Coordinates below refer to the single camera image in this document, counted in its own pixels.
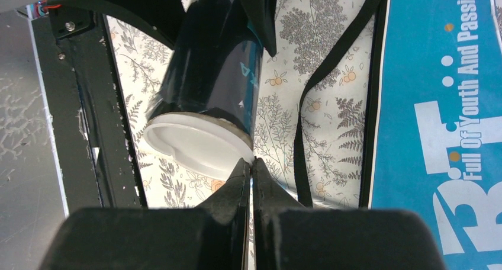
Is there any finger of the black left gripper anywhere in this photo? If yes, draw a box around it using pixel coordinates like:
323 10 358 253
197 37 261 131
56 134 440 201
240 0 277 57
48 0 185 49

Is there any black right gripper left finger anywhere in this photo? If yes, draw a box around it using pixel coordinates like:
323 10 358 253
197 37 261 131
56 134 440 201
40 160 250 269

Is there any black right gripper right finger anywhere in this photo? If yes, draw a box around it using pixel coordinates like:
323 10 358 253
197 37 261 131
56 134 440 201
251 158 446 269

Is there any black shuttlecock tube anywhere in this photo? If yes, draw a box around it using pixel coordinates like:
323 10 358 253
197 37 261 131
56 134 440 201
147 0 263 145

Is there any white plastic tube cap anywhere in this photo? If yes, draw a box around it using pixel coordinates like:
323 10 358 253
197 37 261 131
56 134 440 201
143 112 254 181

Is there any blue racket cover bag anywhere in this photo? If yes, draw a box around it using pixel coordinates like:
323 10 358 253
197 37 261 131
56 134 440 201
362 0 501 269

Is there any black bag shoulder strap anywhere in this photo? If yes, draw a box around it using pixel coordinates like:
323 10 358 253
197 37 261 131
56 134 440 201
293 0 391 208

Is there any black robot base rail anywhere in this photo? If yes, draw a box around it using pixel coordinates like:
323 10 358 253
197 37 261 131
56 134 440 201
29 7 147 214

